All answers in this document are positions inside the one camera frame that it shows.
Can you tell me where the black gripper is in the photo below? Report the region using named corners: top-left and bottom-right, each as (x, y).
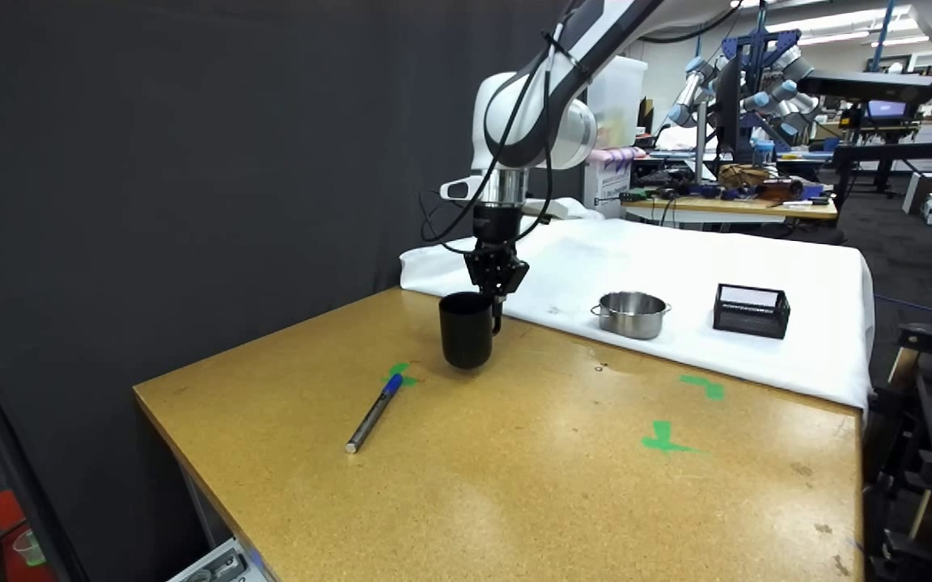
top-left (466, 206), bottom-right (526, 300)

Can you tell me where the black mug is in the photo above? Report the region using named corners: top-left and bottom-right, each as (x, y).
top-left (440, 290), bottom-right (498, 368)

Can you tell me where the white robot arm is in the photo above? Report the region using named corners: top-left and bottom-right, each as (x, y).
top-left (440, 0), bottom-right (662, 300)

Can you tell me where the small steel pot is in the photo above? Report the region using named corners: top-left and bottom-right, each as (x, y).
top-left (592, 290), bottom-right (665, 338)

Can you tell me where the blue capped marker pen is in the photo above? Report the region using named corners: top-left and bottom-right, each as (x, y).
top-left (347, 371), bottom-right (406, 457)

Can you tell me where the wooden background table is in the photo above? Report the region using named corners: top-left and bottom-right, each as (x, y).
top-left (621, 193), bottom-right (837, 227)

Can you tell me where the green tape mark front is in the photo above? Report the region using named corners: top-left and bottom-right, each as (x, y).
top-left (641, 419), bottom-right (692, 453)

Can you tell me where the black box with label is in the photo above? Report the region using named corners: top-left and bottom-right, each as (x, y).
top-left (712, 285), bottom-right (788, 338)

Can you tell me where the white cloth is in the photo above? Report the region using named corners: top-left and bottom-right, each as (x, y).
top-left (398, 212), bottom-right (881, 413)

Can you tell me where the blue robot arms background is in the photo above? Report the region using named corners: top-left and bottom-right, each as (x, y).
top-left (665, 30), bottom-right (815, 151)

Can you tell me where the dark backdrop panel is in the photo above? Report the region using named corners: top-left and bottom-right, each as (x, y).
top-left (0, 0), bottom-right (559, 582)

